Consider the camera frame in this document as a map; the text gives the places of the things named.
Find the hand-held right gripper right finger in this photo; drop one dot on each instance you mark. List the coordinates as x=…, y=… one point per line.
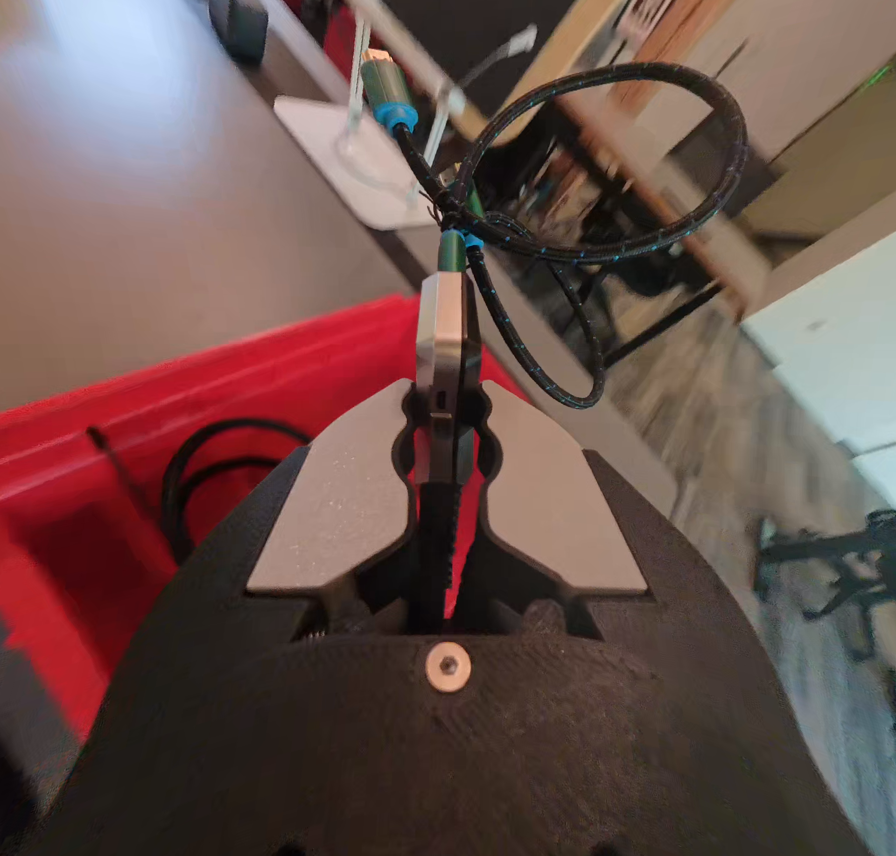
x=560, y=513

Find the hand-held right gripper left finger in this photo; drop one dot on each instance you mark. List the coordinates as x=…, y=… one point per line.
x=329, y=513

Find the red plastic bin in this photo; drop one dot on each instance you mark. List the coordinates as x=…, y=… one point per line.
x=105, y=555

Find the black office chair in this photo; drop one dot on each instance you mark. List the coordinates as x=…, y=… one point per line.
x=826, y=562

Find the grey cube adapter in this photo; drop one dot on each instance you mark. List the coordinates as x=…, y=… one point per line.
x=241, y=19

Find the black board with wooden rim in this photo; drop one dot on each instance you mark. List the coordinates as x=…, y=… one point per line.
x=476, y=2

